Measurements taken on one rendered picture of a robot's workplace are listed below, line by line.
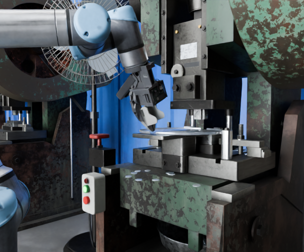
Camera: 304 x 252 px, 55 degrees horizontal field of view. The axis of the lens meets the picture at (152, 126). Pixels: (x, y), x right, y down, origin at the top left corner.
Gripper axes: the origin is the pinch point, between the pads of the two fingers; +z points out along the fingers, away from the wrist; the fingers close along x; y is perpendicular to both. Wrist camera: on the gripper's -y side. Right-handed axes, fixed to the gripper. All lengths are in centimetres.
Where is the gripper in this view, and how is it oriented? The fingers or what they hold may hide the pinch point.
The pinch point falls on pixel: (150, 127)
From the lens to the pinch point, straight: 90.6
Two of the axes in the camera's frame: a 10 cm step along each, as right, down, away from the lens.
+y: 7.6, 0.3, -6.5
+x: 5.9, -4.6, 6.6
